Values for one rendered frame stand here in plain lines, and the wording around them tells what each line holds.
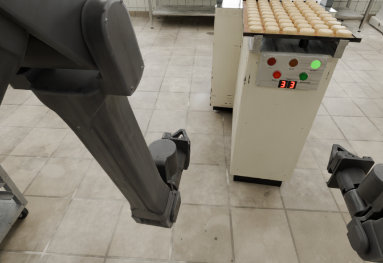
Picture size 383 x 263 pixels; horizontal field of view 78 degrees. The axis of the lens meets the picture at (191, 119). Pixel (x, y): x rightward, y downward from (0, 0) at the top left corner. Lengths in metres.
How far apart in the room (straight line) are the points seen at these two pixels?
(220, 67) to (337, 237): 1.23
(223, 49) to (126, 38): 1.56
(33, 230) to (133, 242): 0.52
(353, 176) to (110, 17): 0.55
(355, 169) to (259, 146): 0.70
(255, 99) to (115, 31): 0.96
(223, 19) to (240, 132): 0.79
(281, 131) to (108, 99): 1.06
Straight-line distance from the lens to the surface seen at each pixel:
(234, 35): 1.69
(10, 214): 1.48
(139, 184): 0.33
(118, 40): 0.18
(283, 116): 1.16
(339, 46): 1.02
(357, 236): 0.54
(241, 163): 1.36
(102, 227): 1.42
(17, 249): 1.54
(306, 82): 1.05
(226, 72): 1.80
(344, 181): 0.61
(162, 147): 0.47
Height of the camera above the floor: 1.19
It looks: 38 degrees down
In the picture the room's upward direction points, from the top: straight up
